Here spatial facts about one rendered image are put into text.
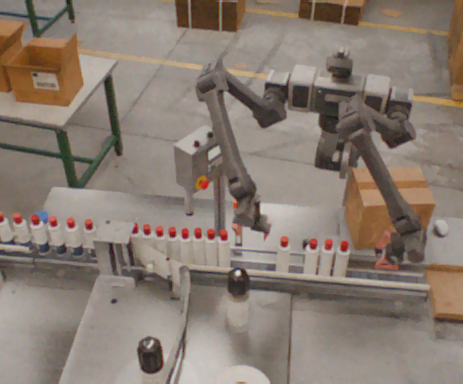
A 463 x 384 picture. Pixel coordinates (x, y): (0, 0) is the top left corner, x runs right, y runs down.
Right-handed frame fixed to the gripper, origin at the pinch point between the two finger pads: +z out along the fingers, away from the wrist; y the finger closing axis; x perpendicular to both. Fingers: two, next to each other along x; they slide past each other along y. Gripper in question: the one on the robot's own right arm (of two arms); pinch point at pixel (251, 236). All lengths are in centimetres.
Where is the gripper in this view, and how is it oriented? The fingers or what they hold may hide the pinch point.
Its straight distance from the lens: 216.8
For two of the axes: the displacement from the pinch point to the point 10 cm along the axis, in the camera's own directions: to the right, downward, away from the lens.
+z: 0.1, 7.4, 6.7
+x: 2.6, -6.5, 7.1
